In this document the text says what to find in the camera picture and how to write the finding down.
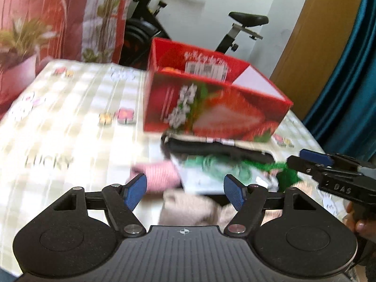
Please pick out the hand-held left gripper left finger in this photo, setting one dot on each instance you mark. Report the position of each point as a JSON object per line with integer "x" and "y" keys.
{"x": 135, "y": 191}

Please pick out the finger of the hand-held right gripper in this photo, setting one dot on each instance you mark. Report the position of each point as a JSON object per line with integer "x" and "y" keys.
{"x": 315, "y": 156}
{"x": 305, "y": 167}

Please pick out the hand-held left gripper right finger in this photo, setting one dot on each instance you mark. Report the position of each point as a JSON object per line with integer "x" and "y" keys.
{"x": 233, "y": 191}

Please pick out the pink towel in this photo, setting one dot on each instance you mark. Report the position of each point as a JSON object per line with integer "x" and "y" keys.
{"x": 160, "y": 174}

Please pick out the white plastic packet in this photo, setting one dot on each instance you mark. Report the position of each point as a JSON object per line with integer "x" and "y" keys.
{"x": 199, "y": 180}

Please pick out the beige cloth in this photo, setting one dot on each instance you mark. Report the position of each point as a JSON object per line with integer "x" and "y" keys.
{"x": 188, "y": 208}

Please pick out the black pouch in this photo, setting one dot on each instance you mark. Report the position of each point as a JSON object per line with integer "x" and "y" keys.
{"x": 205, "y": 148}

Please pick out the red strawberry print box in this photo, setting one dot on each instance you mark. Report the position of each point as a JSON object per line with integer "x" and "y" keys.
{"x": 217, "y": 105}

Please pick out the person's right hand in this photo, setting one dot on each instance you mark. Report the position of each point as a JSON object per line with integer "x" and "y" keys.
{"x": 362, "y": 229}

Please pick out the blue curtain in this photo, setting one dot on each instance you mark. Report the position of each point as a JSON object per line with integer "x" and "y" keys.
{"x": 352, "y": 79}

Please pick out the checked flower print tablecloth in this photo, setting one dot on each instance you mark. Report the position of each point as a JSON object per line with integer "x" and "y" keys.
{"x": 73, "y": 129}

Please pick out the wooden door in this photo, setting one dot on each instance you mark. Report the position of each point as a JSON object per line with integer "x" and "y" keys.
{"x": 317, "y": 35}

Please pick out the small orange thing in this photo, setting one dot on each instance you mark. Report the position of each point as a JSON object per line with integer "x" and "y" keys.
{"x": 171, "y": 70}

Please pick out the black exercise bike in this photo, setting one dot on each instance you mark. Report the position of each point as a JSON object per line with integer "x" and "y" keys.
{"x": 147, "y": 26}

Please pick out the plant print pink cloth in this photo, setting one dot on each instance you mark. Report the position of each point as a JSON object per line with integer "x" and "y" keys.
{"x": 38, "y": 29}

